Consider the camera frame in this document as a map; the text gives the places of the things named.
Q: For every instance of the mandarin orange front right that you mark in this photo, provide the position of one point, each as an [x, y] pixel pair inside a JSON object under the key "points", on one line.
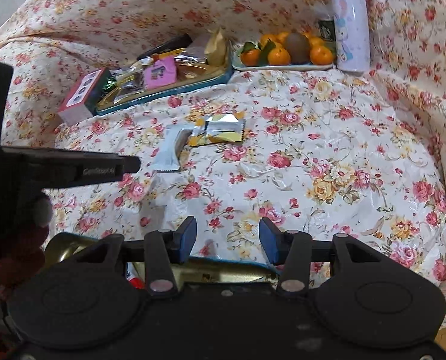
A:
{"points": [[321, 55]]}

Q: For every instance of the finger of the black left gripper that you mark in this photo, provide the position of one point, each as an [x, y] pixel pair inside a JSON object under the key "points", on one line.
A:
{"points": [[162, 250], [61, 169]]}

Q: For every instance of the clear walnut snack packet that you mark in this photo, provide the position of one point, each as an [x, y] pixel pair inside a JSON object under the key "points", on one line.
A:
{"points": [[130, 85]]}

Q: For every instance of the purple bunny thermos bottle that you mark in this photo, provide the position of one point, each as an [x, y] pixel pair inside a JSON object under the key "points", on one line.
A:
{"points": [[351, 35]]}

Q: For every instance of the red white tea box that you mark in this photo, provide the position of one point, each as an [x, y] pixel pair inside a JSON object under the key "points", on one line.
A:
{"points": [[80, 103]]}

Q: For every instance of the beige paper snack packet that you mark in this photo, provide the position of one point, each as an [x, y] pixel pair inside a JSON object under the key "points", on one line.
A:
{"points": [[216, 48]]}

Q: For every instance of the black starbucks can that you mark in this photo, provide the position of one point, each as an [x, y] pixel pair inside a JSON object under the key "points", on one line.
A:
{"points": [[327, 29]]}

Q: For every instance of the mandarin orange front left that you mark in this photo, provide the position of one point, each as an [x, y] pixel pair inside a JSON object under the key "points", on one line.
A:
{"points": [[279, 56]]}

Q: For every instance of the brown kiwi fruit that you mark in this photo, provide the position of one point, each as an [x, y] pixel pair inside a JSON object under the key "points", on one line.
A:
{"points": [[298, 47]]}

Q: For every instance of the white fruit plate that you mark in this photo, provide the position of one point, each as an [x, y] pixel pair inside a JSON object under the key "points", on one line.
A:
{"points": [[238, 65]]}

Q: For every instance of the purple green foil candies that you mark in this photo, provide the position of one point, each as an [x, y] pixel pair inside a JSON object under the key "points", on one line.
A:
{"points": [[110, 84]]}

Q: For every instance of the floral sofa cover cloth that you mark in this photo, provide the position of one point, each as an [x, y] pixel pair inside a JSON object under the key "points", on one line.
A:
{"points": [[324, 152]]}

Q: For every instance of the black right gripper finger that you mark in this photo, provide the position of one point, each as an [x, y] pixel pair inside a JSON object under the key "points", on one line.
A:
{"points": [[292, 250]]}

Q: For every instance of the black remote control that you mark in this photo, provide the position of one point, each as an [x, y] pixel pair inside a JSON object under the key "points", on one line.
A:
{"points": [[181, 41]]}

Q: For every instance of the white plain snack packet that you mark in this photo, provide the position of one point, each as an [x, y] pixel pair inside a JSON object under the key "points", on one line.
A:
{"points": [[175, 138]]}

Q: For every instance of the orange snack packet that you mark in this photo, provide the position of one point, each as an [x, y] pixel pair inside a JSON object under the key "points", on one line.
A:
{"points": [[166, 54]]}

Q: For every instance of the mandarin orange with leaf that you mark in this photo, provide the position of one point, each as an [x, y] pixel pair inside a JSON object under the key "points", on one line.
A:
{"points": [[249, 55]]}

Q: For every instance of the silver yellow snack wrapper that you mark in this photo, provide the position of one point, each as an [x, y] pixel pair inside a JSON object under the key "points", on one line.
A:
{"points": [[218, 128]]}

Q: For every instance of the pink snack packet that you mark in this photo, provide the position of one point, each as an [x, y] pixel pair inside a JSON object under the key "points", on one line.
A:
{"points": [[162, 73]]}

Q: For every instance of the gold teal tin tray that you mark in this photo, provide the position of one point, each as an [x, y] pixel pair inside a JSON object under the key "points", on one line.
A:
{"points": [[189, 77]]}

